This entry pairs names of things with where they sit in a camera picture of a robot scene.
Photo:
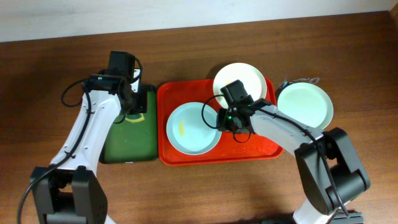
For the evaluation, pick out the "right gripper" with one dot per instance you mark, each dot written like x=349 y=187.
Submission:
x=225 y=124

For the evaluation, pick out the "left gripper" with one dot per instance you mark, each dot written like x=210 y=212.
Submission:
x=141 y=101

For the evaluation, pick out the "yellow green scrub sponge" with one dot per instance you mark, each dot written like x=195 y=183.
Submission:
x=135 y=118

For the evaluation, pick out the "light blue plate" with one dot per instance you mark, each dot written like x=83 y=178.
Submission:
x=191 y=129

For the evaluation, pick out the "mint green plate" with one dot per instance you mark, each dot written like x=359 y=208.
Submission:
x=306 y=103

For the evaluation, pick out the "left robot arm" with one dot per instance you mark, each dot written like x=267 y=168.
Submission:
x=68 y=191

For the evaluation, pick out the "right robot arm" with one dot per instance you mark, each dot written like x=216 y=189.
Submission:
x=330 y=169

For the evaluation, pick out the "red plastic tray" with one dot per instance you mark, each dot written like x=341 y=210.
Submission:
x=248 y=147

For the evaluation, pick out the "dark green tray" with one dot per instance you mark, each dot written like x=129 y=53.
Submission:
x=132 y=142

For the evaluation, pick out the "cream white plate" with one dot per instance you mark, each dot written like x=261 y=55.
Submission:
x=252 y=79

